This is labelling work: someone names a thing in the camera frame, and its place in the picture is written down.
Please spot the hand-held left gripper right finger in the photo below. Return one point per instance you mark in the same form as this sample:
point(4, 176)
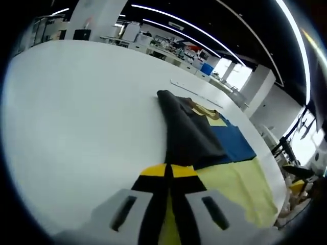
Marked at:
point(189, 209)

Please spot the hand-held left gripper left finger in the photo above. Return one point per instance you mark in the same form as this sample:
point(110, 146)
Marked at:
point(150, 204)

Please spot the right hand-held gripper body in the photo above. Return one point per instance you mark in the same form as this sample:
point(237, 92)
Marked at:
point(319, 158)

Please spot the yellow blue grey garment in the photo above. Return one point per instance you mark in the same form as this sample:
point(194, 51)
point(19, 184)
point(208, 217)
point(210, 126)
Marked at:
point(237, 183)

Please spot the white table strip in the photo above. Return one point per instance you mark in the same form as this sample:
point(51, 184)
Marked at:
point(194, 93)

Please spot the blue storage bin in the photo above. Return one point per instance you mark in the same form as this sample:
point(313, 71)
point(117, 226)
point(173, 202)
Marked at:
point(207, 69)

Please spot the white lab counter row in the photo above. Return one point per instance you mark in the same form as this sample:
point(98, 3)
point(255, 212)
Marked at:
point(173, 54)

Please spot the short ceiling light strip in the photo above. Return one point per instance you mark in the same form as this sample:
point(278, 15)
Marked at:
point(184, 36)

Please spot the black box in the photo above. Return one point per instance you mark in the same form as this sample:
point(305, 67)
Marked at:
point(81, 34)

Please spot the long ceiling light strip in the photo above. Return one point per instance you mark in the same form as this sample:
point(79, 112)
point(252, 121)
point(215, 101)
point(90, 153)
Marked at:
point(178, 21)

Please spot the white square pillar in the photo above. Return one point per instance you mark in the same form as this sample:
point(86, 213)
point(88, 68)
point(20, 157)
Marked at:
point(99, 18)

